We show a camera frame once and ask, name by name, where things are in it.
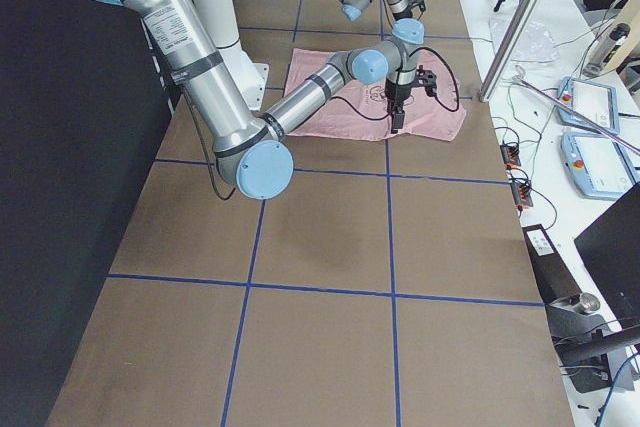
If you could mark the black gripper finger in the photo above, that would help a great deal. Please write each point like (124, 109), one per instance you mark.
(400, 117)
(394, 123)

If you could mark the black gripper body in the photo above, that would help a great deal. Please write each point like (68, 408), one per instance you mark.
(406, 12)
(398, 95)

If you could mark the pink Snoopy shirt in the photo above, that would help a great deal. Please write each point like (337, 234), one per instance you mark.
(358, 111)

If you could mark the far orange connector block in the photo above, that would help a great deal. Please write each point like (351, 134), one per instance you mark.
(510, 153)

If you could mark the orange connector block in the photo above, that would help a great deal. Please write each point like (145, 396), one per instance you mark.
(510, 153)
(521, 188)

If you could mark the clear plastic bag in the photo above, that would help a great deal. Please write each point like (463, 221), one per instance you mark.
(536, 43)

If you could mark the near orange connector block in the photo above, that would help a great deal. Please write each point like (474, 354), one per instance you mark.
(521, 188)

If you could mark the grey water bottle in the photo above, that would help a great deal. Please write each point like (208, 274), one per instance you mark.
(605, 49)

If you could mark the far blue teach pendant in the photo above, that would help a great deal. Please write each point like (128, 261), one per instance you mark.
(595, 101)

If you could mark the blue teach pendant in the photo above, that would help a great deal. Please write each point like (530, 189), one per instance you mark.
(595, 101)
(600, 168)

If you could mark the near blue teach pendant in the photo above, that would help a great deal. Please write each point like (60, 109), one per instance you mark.
(600, 168)

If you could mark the black power box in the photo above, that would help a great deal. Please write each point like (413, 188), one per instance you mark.
(553, 278)

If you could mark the black monitor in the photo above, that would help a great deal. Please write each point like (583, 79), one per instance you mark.
(609, 249)

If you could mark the aluminium frame post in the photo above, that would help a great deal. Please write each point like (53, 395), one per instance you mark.
(515, 29)

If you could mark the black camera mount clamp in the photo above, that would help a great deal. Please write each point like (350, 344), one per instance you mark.
(592, 351)

